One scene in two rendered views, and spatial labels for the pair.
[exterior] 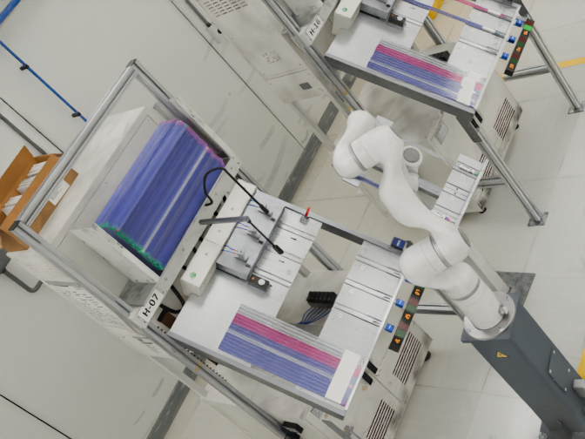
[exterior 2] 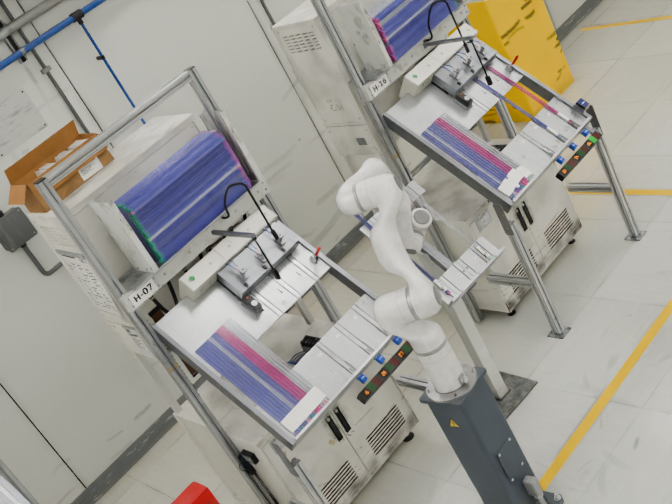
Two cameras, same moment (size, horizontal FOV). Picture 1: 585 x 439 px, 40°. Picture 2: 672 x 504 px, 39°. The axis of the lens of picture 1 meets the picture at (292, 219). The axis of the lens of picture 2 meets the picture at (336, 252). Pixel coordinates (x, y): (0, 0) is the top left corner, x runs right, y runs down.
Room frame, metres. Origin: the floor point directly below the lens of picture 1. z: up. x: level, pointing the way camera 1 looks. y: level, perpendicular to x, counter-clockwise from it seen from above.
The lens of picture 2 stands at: (-0.81, -0.11, 2.68)
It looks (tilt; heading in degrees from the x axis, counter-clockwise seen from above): 26 degrees down; 0
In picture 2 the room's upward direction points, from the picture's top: 30 degrees counter-clockwise
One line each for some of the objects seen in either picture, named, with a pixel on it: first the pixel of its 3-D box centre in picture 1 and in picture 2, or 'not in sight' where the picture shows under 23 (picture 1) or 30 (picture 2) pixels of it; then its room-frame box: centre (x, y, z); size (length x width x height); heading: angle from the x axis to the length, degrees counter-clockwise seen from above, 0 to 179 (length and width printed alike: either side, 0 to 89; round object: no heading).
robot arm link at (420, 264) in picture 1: (436, 269); (407, 320); (1.95, -0.22, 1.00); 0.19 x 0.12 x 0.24; 67
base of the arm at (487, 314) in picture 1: (476, 300); (441, 364); (1.93, -0.25, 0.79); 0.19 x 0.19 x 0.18
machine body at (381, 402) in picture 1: (322, 371); (300, 422); (2.79, 0.39, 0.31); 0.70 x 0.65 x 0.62; 121
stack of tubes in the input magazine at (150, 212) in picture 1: (162, 193); (183, 195); (2.72, 0.28, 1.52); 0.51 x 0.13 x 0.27; 121
